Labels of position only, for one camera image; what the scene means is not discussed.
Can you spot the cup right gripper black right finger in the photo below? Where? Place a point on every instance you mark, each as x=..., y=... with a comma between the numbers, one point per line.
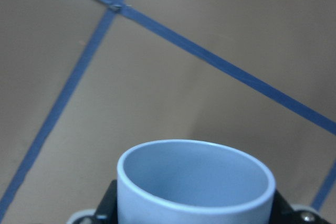
x=284, y=213

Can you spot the light blue cup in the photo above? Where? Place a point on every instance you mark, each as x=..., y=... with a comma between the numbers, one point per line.
x=187, y=181

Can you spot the cup right gripper black left finger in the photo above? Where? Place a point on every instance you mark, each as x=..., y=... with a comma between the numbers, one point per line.
x=106, y=211

